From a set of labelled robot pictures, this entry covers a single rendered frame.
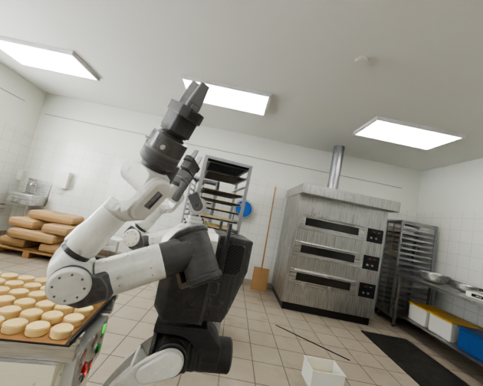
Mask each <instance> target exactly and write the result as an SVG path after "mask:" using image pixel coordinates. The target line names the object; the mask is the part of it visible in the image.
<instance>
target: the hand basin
mask: <svg viewBox="0 0 483 386"><path fill-rule="evenodd" d="M25 175H26V171H23V170H20V169H19V170H18V174H17V177H16V179H18V180H22V181H24V180H25ZM72 175H73V173H72V172H66V171H61V170H57V169H56V170H55V173H54V177H53V181H52V182H46V181H42V180H38V179H34V178H29V179H28V183H27V186H26V189H25V192H21V191H8V194H7V197H6V199H5V201H9V202H13V203H16V204H23V205H26V208H25V212H24V215H23V217H26V214H27V212H28V207H29V206H41V207H44V206H45V204H46V201H47V198H48V194H49V191H50V188H51V186H53V187H55V188H62V189H64V188H65V189H69V186H70V183H71V178H72Z"/></svg>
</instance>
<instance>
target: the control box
mask: <svg viewBox="0 0 483 386"><path fill-rule="evenodd" d="M108 319H109V316H102V315H100V316H99V317H98V318H97V320H96V321H95V322H94V323H93V324H92V326H91V327H90V328H89V329H88V330H87V331H86V332H85V336H84V339H83V340H82V341H81V342H80V347H79V350H78V353H77V357H76V358H75V359H74V361H73V362H72V363H66V362H65V363H64V369H63V371H62V375H61V380H60V384H59V386H79V385H80V383H81V382H82V381H83V379H84V377H86V376H85V375H87V373H88V372H89V368H91V367H90V365H91V366H92V365H93V363H94V362H95V360H96V359H97V357H98V355H99V354H100V351H99V352H98V353H95V350H96V347H97V345H98V343H101V346H102V343H103V340H104V334H105V331H106V329H105V330H104V333H102V331H103V328H104V325H105V324H107V322H108ZM96 335H97V341H96V343H95V345H94V346H93V342H94V339H95V337H96ZM100 349H101V347H100ZM85 350H87V353H86V355H85V358H84V360H83V361H82V362H81V358H82V355H83V353H84V351H85ZM86 361H88V362H89V365H88V367H87V370H86V372H87V373H86V372H85V373H86V374H85V373H83V374H81V370H82V368H83V366H84V363H85V362H86ZM91 362H92V364H91ZM84 374H85V375H84Z"/></svg>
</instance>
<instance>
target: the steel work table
mask: <svg viewBox="0 0 483 386"><path fill-rule="evenodd" d="M396 275H397V276H398V279H397V284H396V295H395V301H394V307H393V317H392V323H391V324H392V326H395V324H396V314H397V315H399V316H401V317H402V318H404V319H405V320H407V321H409V322H411V323H412V324H413V325H415V326H417V327H419V328H420V329H421V330H423V331H425V332H427V333H429V334H430V335H431V336H433V337H435V338H436V339H438V340H439V341H441V342H443V343H445V344H446V345H447V346H449V347H451V348H453V349H454V350H456V351H457V352H459V353H461V354H462V355H464V356H465V357H467V358H469V359H471V360H472V361H474V362H475V363H477V364H478V365H480V366H482V367H483V361H481V360H479V359H477V358H476V357H474V356H472V355H470V354H468V353H467V352H465V351H463V350H462V349H460V348H459V347H458V344H456V343H452V342H448V341H447V340H445V339H444V338H442V337H440V336H439V335H436V334H435V333H434V332H432V331H430V330H429V328H425V327H423V326H422V325H420V324H418V323H417V322H415V321H413V320H412V319H410V318H409V317H408V315H406V314H402V313H398V312H397V307H398V302H399V291H400V285H401V279H402V277H403V278H406V279H408V280H411V281H413V282H416V283H419V284H422V285H423V286H427V287H429V288H432V293H431V299H430V306H434V302H435V291H436V290H438V291H440V292H442V293H446V294H448V295H450V296H454V297H456V298H458V299H462V300H464V301H466V302H469V303H472V304H475V305H476V306H480V307H482V308H483V302H482V301H480V300H477V299H473V298H471V297H468V296H466V293H463V292H461V291H460V290H458V289H456V287H455V285H454V282H456V283H461V282H459V281H456V280H451V279H450V280H449V281H448V282H447V283H445V284H435V283H430V282H429V281H427V280H425V279H423V278H422V277H417V276H410V275H406V274H402V273H396ZM463 284H466V283H463ZM466 285H468V284H466ZM477 288H479V287H477ZM479 292H483V289H482V288H479Z"/></svg>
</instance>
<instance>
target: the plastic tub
mask: <svg viewBox="0 0 483 386"><path fill-rule="evenodd" d="M301 374H302V375H303V378H304V380H305V382H306V384H307V386H344V382H345V377H347V376H346V375H345V374H344V373H343V372H342V370H341V369H340V367H339V366H338V365H337V363H336V362H335V361H334V360H329V359H325V358H316V357H311V356H307V355H304V363H303V368H302V372H301Z"/></svg>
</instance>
